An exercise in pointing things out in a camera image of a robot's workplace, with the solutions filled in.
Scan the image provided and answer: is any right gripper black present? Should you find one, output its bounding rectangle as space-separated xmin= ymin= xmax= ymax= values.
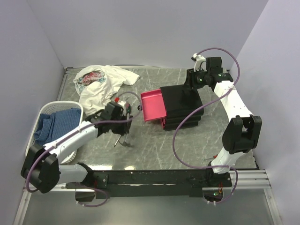
xmin=183 ymin=67 xmax=210 ymax=91

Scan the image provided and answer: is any black drawer cabinet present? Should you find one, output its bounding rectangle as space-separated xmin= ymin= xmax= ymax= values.
xmin=160 ymin=85 xmax=203 ymax=131

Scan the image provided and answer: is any black handled hammer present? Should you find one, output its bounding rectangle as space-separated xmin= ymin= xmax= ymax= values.
xmin=119 ymin=134 xmax=133 ymax=147

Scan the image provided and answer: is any pink top drawer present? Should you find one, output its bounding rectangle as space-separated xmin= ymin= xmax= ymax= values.
xmin=141 ymin=89 xmax=166 ymax=121

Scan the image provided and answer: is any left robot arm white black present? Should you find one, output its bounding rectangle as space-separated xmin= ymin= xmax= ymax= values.
xmin=21 ymin=101 xmax=133 ymax=194

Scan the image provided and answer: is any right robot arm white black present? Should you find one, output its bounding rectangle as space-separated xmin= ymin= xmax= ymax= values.
xmin=184 ymin=54 xmax=262 ymax=187

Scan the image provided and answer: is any white floral t-shirt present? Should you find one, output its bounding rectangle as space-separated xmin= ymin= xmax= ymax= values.
xmin=73 ymin=65 xmax=140 ymax=116

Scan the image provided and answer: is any blue checked shirt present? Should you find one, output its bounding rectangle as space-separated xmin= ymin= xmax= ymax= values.
xmin=33 ymin=108 xmax=81 ymax=146

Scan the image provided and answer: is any white laundry basket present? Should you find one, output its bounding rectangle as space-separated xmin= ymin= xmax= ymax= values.
xmin=25 ymin=101 xmax=83 ymax=155

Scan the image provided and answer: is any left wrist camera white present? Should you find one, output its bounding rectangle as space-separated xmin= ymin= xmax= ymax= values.
xmin=114 ymin=97 xmax=131 ymax=113

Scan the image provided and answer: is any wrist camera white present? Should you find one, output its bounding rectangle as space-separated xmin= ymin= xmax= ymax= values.
xmin=114 ymin=97 xmax=131 ymax=113
xmin=191 ymin=53 xmax=206 ymax=72

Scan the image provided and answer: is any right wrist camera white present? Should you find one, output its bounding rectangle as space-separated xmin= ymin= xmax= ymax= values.
xmin=191 ymin=53 xmax=206 ymax=72

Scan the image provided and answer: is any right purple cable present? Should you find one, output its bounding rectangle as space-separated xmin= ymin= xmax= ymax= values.
xmin=172 ymin=47 xmax=241 ymax=204

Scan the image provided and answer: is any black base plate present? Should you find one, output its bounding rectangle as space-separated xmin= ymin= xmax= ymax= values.
xmin=66 ymin=169 xmax=232 ymax=197

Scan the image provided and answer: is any aluminium rail frame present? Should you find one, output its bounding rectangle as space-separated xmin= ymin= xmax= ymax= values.
xmin=23 ymin=170 xmax=272 ymax=192

